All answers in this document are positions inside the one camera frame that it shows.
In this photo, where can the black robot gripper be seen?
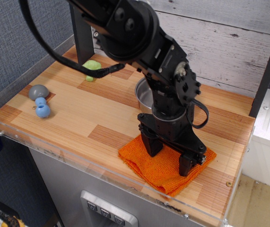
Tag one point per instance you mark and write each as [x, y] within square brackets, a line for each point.
[176, 134]

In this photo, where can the orange knitted cloth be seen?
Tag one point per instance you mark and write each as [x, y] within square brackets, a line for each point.
[162, 170]

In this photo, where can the stainless steel pot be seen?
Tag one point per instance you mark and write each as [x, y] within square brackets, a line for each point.
[144, 96]

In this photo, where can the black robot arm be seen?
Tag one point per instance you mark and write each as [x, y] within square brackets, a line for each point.
[129, 32]

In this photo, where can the silver button control panel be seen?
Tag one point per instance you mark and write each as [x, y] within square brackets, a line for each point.
[101, 213]

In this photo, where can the white ribbed appliance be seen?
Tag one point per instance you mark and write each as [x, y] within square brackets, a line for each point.
[256, 163]

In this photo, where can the green toy broccoli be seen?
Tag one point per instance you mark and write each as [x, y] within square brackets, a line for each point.
[91, 65]

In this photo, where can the blue peanut-shaped toy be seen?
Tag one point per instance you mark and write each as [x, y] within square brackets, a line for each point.
[42, 109]

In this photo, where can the grey half dome toy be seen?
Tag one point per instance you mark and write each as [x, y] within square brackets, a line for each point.
[37, 91]

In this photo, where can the clear acrylic guard rail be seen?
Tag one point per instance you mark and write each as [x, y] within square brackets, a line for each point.
[90, 121]

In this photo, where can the dark grey left post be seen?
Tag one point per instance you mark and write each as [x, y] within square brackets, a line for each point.
[82, 36]

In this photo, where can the dark grey post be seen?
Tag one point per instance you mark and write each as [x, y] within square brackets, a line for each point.
[261, 92]
[82, 36]

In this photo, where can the dark grey right post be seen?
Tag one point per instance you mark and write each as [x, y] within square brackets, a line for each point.
[261, 92]

